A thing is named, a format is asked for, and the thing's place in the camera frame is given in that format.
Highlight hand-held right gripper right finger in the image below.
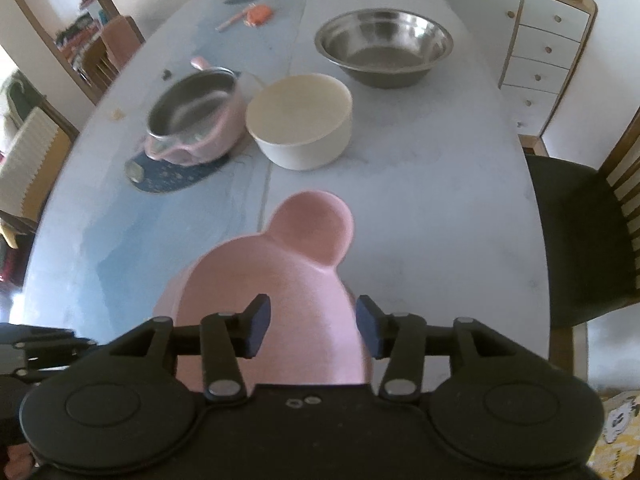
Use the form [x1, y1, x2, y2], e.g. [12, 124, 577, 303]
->
[356, 295, 521, 402]

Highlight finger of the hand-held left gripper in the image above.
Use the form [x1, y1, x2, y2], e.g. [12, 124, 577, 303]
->
[0, 322, 98, 380]

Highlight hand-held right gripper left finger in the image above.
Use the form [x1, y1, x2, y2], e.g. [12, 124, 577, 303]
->
[107, 294, 272, 402]

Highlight pink mouse-shaped plate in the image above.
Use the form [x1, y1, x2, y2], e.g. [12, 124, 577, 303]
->
[152, 191, 373, 386]

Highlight cream bowl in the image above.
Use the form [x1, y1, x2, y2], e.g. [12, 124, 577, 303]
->
[245, 74, 353, 171]

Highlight pink bowl with steel liner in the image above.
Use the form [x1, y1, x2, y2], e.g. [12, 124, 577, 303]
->
[144, 55, 243, 165]

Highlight large stainless steel bowl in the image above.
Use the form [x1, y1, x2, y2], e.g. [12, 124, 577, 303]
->
[314, 8, 454, 89]

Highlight person's left hand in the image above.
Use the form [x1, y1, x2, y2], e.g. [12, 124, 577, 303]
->
[7, 442, 37, 480]

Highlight sofa with cream cover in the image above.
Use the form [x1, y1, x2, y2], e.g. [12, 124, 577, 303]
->
[0, 107, 78, 221]

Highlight dark wooden chair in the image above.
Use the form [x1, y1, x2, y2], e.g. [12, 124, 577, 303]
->
[525, 105, 640, 331]

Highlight yellow cartoon cloth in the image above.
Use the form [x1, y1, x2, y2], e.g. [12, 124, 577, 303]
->
[587, 390, 640, 480]

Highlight pink pen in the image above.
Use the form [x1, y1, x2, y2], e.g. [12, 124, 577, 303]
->
[215, 7, 253, 32]

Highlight small orange item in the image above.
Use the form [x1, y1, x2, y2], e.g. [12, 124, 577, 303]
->
[247, 4, 273, 28]

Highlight wooden chair with pink towel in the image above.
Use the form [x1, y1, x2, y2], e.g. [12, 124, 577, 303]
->
[82, 15, 146, 88]

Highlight white drawer cabinet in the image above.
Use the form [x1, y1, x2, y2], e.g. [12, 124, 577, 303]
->
[430, 0, 598, 156]

